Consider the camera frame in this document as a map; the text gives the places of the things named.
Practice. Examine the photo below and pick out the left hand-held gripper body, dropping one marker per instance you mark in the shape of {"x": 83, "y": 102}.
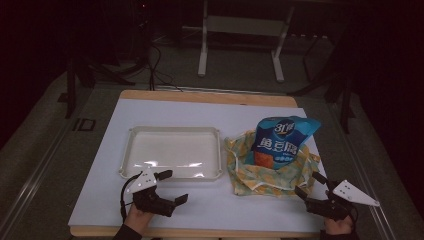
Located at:
{"x": 151, "y": 201}

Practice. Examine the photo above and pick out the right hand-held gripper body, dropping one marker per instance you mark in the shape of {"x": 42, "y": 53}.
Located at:
{"x": 328, "y": 208}

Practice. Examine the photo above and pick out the white plastic tray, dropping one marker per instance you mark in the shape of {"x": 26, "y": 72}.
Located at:
{"x": 173, "y": 151}

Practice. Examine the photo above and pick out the yellow green patterned cloth bag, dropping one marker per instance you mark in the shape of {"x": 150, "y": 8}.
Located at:
{"x": 256, "y": 180}

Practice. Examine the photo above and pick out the blue snack bag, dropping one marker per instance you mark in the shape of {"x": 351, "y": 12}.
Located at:
{"x": 280, "y": 140}

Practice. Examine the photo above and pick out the person's right hand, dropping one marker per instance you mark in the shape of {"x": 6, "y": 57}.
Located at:
{"x": 338, "y": 226}

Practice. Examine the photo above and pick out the person's left hand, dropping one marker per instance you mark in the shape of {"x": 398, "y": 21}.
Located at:
{"x": 138, "y": 217}

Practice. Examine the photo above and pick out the white table mat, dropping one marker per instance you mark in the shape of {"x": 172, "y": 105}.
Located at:
{"x": 216, "y": 206}

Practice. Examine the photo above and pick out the black metal stand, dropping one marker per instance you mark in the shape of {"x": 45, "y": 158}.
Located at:
{"x": 345, "y": 100}
{"x": 70, "y": 90}

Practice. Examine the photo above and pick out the wooden table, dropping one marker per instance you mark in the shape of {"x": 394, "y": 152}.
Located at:
{"x": 206, "y": 97}

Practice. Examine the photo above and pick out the white metal stand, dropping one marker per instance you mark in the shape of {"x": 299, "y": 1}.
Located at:
{"x": 245, "y": 25}

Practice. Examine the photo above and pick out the metal floor rail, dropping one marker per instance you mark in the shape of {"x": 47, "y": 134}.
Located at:
{"x": 363, "y": 173}
{"x": 30, "y": 186}

